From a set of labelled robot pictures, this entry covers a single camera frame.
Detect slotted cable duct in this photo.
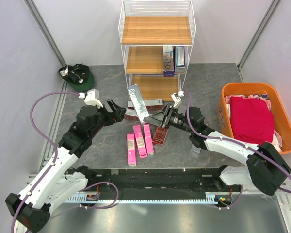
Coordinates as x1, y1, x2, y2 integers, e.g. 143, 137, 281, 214
64, 193, 217, 204

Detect pink box left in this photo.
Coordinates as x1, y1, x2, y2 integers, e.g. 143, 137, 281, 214
127, 133, 136, 166

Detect silver Protefix toothpaste box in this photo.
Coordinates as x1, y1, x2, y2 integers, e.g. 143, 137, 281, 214
128, 84, 150, 123

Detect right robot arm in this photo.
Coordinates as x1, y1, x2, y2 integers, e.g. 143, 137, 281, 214
144, 104, 291, 196

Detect pink box middle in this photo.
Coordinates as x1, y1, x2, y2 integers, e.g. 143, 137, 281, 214
133, 125, 147, 159

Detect silver red box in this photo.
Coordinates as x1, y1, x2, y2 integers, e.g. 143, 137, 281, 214
128, 99, 163, 109
124, 108, 140, 122

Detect pink box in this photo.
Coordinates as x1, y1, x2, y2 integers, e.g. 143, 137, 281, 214
127, 133, 136, 166
143, 124, 154, 155
133, 125, 147, 159

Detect pink box right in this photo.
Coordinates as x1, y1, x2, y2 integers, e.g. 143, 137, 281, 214
143, 124, 154, 155

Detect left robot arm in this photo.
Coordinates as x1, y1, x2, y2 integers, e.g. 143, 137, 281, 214
5, 100, 126, 233

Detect silver red box front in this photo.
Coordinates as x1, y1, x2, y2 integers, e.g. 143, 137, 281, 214
124, 108, 140, 122

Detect slim silver toothpaste box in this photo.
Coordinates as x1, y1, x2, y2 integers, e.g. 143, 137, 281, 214
191, 145, 201, 154

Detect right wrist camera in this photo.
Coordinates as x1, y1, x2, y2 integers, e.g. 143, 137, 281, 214
171, 91, 184, 108

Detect purple RiO toothpaste box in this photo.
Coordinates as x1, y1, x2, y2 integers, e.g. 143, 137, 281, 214
163, 46, 175, 77

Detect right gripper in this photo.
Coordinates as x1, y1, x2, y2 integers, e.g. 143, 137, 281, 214
144, 103, 194, 133

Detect white pink clothes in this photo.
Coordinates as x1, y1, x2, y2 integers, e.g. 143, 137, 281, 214
224, 93, 283, 153

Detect orange plastic basin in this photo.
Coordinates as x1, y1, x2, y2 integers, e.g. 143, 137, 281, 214
217, 82, 291, 156

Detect silver red box rear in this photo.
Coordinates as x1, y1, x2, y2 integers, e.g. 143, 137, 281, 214
128, 99, 163, 109

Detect black green cap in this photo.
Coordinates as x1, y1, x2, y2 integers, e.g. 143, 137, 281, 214
58, 64, 95, 92

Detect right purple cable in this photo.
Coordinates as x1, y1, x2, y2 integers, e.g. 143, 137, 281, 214
184, 92, 291, 194

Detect aluminium frame post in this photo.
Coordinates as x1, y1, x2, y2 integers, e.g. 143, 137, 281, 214
24, 0, 66, 67
237, 0, 281, 71

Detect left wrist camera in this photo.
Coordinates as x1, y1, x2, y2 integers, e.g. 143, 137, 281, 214
79, 89, 103, 109

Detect purple cable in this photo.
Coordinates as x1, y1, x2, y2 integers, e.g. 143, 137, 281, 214
184, 92, 291, 194
11, 91, 119, 233

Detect red cloth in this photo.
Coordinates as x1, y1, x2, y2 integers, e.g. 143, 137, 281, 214
229, 96, 275, 144

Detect dark red toothpaste box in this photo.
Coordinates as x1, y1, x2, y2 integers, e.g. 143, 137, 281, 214
152, 127, 168, 146

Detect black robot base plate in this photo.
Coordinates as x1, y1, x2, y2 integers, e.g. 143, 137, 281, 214
63, 166, 245, 195

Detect left aluminium frame post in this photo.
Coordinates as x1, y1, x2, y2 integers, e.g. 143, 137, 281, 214
24, 0, 66, 67

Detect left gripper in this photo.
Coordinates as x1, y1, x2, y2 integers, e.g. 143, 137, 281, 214
89, 99, 126, 138

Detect white wire wooden shelf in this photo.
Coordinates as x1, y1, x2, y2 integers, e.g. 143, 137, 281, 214
118, 0, 196, 101

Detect right aluminium frame post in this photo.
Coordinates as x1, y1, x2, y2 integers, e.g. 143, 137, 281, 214
237, 0, 281, 71

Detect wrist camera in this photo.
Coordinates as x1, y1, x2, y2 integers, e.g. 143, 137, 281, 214
171, 91, 184, 108
79, 89, 103, 109

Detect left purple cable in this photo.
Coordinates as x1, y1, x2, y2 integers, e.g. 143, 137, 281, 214
11, 91, 119, 233

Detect aluminium floor rail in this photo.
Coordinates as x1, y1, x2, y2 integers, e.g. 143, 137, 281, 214
21, 80, 67, 182

